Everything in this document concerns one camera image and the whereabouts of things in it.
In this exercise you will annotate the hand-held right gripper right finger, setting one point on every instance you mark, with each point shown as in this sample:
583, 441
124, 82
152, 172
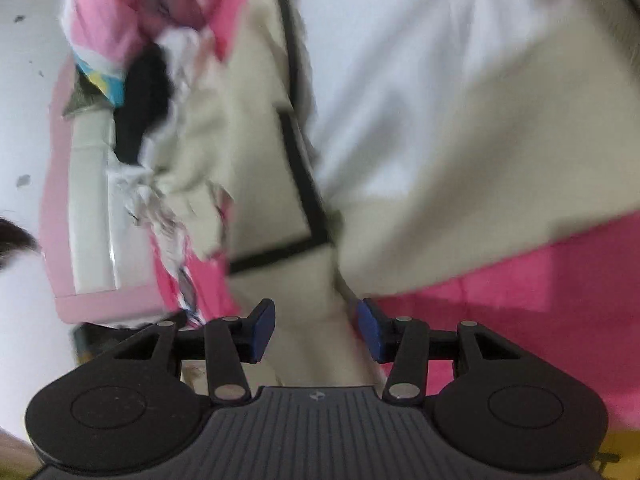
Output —
370, 330

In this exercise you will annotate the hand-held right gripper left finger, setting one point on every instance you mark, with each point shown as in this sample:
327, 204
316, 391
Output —
262, 330

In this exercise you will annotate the beige garment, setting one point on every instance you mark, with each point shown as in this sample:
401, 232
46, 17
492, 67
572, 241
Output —
425, 135

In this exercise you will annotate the pink checkered garment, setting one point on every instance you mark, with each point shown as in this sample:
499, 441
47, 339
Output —
172, 240

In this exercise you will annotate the pink floral bed sheet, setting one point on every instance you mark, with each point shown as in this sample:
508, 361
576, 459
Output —
500, 320

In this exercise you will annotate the white garment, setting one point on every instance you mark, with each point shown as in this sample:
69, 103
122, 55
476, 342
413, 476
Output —
132, 180

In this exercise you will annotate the black garment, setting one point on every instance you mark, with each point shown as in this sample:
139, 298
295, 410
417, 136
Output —
140, 105

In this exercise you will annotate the person's dark hair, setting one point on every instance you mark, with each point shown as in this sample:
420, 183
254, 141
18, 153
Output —
15, 242

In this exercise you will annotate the green patterned pillow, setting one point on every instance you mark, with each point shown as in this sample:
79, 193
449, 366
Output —
82, 100

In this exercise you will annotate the pink and grey quilt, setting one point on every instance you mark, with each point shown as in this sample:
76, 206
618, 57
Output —
110, 15

